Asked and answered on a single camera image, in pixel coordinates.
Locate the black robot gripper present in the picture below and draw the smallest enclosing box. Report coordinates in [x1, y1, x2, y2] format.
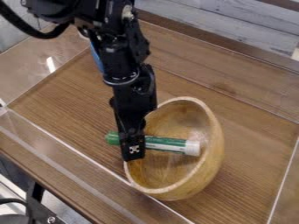
[110, 64, 157, 162]

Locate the green Expo marker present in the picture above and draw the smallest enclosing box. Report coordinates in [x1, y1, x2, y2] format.
[105, 130, 202, 158]

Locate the brown wooden bowl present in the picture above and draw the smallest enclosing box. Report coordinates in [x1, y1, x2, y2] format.
[125, 96, 225, 201]

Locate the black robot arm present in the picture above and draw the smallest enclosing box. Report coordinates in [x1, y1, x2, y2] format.
[22, 0, 157, 162]

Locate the blue rectangular block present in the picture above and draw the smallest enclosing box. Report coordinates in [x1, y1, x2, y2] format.
[90, 44, 105, 73]

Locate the clear acrylic tray wall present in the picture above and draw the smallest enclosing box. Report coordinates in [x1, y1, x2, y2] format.
[0, 12, 299, 224]

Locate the black metal table bracket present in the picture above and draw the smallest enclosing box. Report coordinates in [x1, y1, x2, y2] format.
[27, 198, 67, 224]

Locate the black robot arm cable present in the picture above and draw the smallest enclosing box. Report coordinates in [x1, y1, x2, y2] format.
[0, 0, 74, 40]

